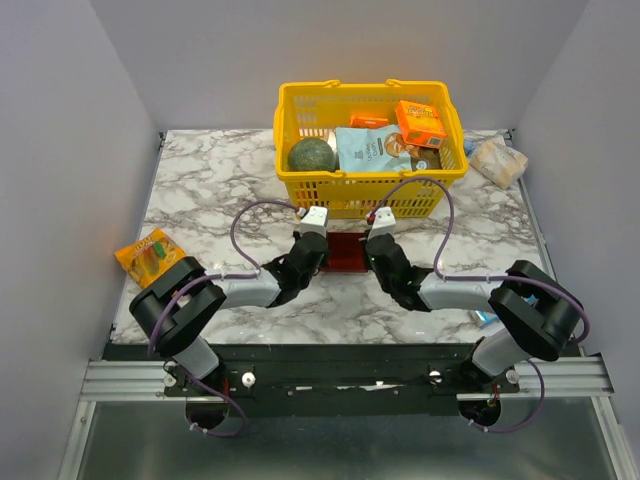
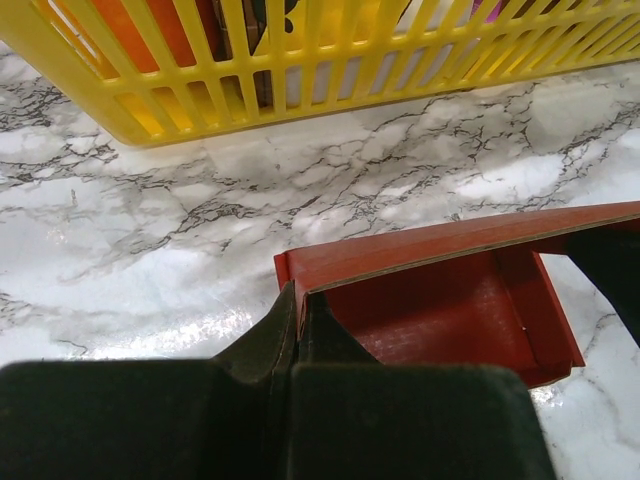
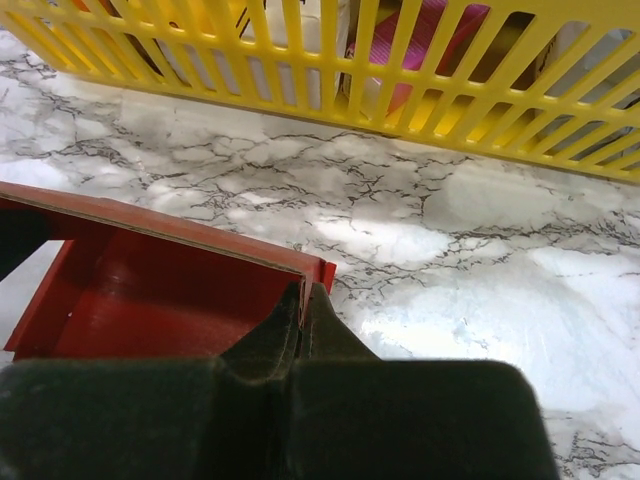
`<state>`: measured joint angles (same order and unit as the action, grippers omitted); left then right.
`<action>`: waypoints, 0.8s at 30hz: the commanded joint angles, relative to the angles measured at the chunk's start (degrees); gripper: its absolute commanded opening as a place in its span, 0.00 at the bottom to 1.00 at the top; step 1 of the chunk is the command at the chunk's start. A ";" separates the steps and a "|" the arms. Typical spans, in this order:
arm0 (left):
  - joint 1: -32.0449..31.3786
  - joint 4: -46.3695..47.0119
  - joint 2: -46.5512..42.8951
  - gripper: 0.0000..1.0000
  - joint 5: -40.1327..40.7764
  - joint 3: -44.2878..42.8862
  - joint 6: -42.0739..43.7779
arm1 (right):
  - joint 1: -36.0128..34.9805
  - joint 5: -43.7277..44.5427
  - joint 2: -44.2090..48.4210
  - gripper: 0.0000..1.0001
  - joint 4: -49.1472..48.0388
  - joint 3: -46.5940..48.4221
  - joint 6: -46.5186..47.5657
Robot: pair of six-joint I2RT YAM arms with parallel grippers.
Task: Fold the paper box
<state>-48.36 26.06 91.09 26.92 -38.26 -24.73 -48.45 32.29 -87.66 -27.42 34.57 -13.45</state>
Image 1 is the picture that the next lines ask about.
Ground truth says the red paper box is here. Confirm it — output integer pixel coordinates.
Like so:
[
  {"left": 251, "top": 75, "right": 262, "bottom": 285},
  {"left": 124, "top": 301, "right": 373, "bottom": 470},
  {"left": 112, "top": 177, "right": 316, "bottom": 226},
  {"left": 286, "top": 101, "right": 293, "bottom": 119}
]
[{"left": 320, "top": 232, "right": 369, "bottom": 274}]

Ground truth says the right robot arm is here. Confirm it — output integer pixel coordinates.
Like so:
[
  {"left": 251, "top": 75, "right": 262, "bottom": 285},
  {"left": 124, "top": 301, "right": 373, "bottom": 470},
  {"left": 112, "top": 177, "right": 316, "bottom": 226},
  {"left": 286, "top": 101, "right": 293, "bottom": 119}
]
[{"left": 364, "top": 234, "right": 590, "bottom": 392}]

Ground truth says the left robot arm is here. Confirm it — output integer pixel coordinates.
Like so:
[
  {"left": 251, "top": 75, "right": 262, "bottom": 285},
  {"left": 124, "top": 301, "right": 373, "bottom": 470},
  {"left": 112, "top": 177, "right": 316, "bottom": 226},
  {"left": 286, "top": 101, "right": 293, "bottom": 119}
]
[{"left": 129, "top": 232, "right": 329, "bottom": 395}]

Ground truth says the large orange snack box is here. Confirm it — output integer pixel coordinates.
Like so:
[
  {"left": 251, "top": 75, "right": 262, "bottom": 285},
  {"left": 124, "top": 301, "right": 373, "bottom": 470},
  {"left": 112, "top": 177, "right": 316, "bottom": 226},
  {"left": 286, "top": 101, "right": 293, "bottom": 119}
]
[{"left": 395, "top": 100, "right": 447, "bottom": 149}]

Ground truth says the small orange flat box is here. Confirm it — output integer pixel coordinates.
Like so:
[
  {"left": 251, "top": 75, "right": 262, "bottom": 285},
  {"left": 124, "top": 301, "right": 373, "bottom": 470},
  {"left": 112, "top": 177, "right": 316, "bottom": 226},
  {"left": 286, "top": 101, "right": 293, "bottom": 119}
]
[{"left": 349, "top": 114, "right": 390, "bottom": 129}]

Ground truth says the blue small packet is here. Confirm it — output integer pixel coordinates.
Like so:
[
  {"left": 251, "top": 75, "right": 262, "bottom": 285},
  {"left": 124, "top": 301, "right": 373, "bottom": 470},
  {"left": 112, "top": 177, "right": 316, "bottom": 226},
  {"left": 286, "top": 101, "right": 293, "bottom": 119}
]
[{"left": 469, "top": 310, "right": 499, "bottom": 328}]

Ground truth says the green round melon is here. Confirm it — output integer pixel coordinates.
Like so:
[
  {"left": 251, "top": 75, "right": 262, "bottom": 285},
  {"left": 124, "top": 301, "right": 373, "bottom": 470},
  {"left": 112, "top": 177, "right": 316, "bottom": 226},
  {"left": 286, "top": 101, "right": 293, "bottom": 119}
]
[{"left": 288, "top": 137, "right": 336, "bottom": 172}]

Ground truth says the light blue chips bag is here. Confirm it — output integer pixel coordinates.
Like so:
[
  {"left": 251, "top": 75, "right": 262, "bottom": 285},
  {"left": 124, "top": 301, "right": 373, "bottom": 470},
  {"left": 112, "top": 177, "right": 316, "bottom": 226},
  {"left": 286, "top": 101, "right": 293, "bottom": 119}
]
[{"left": 335, "top": 125, "right": 442, "bottom": 173}]

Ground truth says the blue item behind basket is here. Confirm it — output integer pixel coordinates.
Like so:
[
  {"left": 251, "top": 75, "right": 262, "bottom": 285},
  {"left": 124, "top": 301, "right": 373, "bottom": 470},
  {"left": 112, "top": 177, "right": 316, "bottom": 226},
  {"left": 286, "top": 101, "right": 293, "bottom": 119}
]
[{"left": 463, "top": 138, "right": 475, "bottom": 155}]

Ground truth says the orange gummy candy bag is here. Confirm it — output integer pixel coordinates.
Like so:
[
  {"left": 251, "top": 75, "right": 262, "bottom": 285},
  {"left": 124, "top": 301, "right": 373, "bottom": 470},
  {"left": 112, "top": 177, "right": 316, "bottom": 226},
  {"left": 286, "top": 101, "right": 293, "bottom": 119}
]
[{"left": 114, "top": 228, "right": 187, "bottom": 289}]

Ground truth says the beige tissue packet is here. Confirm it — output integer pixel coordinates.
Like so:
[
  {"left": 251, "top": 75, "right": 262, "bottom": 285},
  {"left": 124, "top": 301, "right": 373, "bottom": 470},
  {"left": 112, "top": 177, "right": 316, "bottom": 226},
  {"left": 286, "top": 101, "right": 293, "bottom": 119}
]
[{"left": 469, "top": 137, "right": 528, "bottom": 190}]

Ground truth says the yellow plastic shopping basket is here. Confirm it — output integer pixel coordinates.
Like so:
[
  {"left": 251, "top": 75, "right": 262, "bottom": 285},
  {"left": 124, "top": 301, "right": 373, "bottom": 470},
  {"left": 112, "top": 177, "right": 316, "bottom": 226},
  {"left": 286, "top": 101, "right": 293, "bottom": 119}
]
[{"left": 273, "top": 79, "right": 468, "bottom": 219}]

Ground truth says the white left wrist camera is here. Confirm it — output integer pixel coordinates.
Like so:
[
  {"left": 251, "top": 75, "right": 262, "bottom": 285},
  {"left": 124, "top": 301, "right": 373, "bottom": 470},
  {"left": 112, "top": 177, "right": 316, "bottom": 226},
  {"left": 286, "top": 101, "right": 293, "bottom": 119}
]
[{"left": 299, "top": 206, "right": 329, "bottom": 237}]

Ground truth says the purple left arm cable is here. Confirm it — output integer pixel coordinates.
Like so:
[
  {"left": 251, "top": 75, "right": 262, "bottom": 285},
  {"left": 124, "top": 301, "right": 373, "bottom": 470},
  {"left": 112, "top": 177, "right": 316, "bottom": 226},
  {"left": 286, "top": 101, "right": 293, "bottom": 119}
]
[{"left": 147, "top": 199, "right": 309, "bottom": 356}]

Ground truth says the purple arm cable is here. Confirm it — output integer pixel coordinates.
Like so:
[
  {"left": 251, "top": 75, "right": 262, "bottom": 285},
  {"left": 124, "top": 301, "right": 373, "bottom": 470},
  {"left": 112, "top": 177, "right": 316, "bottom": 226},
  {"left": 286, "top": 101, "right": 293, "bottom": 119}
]
[
  {"left": 366, "top": 176, "right": 594, "bottom": 346},
  {"left": 147, "top": 199, "right": 309, "bottom": 356}
]

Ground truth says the black mounting base plate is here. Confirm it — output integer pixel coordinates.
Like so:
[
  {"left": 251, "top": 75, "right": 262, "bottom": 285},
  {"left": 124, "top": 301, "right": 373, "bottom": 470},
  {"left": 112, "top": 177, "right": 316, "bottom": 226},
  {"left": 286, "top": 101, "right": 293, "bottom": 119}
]
[{"left": 101, "top": 344, "right": 519, "bottom": 424}]

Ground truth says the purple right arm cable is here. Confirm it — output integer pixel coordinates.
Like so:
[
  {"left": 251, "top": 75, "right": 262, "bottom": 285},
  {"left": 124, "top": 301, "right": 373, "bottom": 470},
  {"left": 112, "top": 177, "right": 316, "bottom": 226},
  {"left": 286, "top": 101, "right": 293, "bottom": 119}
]
[{"left": 366, "top": 176, "right": 594, "bottom": 346}]

